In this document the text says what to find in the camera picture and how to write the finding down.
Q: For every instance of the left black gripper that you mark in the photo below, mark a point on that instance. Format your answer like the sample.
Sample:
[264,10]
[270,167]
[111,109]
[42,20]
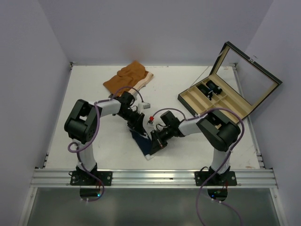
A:
[137,123]

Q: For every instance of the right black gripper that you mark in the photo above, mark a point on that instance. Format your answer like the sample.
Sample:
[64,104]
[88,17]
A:
[157,143]

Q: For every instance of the navy blue underwear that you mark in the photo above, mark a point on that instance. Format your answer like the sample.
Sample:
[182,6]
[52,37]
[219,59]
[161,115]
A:
[144,143]

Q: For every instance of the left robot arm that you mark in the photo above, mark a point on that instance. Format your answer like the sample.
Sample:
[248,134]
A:
[83,123]

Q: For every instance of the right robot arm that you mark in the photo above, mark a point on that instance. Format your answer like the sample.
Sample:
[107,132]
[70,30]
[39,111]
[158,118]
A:
[220,131]

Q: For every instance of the orange brown underwear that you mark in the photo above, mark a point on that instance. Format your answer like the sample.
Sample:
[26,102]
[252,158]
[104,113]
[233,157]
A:
[129,77]

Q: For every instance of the rolled black underwear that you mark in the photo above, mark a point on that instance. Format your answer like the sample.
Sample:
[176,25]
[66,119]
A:
[209,88]

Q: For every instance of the black compartment storage box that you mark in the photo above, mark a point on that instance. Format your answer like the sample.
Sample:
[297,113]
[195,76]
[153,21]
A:
[245,84]

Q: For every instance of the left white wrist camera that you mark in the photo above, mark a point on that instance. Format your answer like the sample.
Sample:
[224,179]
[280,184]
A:
[143,106]

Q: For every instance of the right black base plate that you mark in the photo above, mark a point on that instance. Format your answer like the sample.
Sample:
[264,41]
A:
[215,179]

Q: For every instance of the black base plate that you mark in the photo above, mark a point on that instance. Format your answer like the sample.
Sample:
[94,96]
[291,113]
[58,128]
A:
[215,179]
[81,178]

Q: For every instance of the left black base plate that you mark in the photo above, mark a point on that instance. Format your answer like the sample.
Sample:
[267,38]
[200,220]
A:
[81,178]

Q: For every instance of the aluminium mounting rail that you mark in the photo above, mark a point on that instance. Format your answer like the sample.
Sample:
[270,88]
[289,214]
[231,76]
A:
[240,178]

